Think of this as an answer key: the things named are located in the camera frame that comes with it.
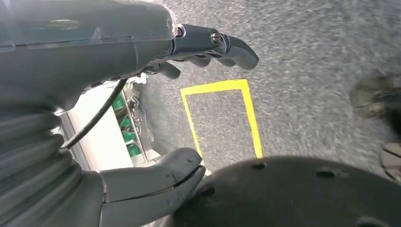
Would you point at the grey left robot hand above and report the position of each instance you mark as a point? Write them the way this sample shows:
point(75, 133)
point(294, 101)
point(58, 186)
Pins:
point(78, 47)

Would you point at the green box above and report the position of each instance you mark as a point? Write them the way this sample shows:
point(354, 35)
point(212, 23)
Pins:
point(118, 102)
point(134, 151)
point(128, 131)

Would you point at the yellow floor tape rectangle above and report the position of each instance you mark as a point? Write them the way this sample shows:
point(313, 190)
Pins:
point(250, 119)

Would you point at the person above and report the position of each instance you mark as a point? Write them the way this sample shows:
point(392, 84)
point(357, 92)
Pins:
point(369, 97)

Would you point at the white panel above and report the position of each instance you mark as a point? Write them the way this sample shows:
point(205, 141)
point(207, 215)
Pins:
point(100, 141)

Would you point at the black robot leg shell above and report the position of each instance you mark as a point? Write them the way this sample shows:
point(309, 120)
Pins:
point(282, 194)

